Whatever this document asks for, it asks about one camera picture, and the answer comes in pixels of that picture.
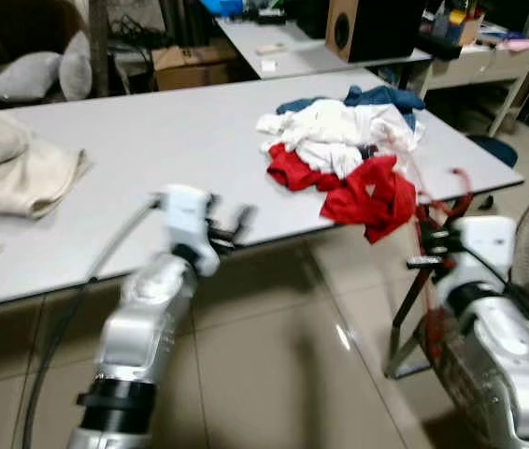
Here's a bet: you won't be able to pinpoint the beige folded cloth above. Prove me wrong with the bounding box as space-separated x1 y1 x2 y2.
0 103 93 225

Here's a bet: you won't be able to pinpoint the red t-shirt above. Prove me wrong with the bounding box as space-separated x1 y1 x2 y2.
266 143 340 193
321 154 420 244

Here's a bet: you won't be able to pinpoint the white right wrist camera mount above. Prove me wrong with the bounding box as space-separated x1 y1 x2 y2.
447 217 518 286

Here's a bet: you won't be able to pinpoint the large white table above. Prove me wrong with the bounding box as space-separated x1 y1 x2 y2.
0 67 525 311

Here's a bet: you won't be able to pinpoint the dark blue round stool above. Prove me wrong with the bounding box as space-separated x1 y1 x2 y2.
465 134 520 169

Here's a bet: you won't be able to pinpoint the blue denim jeans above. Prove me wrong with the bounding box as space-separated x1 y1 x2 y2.
276 84 426 127

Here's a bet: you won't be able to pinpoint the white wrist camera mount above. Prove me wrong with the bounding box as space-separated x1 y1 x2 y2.
157 184 214 246
447 217 518 286

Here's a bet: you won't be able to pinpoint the desk organiser with pens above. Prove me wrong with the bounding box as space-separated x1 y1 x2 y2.
430 0 485 48

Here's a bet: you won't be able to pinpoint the blue plastic box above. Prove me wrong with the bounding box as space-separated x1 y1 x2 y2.
199 0 247 18

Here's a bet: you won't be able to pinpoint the brown cardboard box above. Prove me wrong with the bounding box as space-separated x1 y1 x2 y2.
152 42 242 92

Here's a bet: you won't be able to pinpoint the white shirt black print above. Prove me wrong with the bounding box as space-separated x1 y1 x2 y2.
255 98 424 155

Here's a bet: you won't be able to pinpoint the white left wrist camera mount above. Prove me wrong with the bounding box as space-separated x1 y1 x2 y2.
157 184 214 246

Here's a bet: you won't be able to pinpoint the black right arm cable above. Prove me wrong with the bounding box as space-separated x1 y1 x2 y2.
461 245 529 349

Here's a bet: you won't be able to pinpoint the brown wicker armchair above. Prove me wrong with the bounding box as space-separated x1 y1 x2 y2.
0 0 93 109

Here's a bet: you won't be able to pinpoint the wood and black loudspeaker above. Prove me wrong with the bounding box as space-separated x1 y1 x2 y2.
325 0 426 65

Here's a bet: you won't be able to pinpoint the grey pillow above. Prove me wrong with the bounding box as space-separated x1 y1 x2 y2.
59 33 93 102
0 51 64 102

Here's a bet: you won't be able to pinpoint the small white desk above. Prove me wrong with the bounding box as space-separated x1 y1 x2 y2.
423 37 529 137

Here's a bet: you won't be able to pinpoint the white work table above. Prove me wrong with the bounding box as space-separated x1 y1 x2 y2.
218 19 432 80

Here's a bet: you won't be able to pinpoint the metal frame plaid chair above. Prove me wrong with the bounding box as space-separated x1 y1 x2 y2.
386 281 452 380

